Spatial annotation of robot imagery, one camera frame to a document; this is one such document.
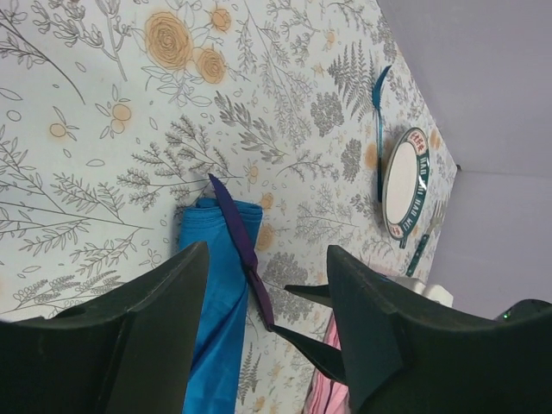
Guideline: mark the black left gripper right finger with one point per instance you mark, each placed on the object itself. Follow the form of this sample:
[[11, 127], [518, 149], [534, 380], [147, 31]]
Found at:
[[403, 353]]

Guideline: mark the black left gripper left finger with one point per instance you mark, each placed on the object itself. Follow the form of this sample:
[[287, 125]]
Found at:
[[127, 351]]

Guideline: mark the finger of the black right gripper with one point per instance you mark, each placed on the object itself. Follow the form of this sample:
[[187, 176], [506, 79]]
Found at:
[[325, 358], [319, 294]]

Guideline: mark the blue satin napkin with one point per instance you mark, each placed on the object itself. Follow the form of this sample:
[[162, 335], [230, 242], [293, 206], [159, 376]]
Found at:
[[216, 364]]

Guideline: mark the purple knife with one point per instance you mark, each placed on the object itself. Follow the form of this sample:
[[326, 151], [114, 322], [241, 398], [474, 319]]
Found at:
[[234, 213]]

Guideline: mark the blue fork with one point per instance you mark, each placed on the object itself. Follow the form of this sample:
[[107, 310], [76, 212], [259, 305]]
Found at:
[[376, 101]]

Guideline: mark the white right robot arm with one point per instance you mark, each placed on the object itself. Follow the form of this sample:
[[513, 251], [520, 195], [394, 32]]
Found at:
[[437, 293]]

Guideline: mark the pink floral placemat cloth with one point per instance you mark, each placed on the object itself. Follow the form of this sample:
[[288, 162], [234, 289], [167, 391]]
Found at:
[[326, 396]]

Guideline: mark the white plate teal rim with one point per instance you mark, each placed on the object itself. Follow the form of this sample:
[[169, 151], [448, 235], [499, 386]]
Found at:
[[406, 180]]

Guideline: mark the floral tablecloth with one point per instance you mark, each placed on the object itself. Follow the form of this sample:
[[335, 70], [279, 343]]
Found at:
[[114, 113]]

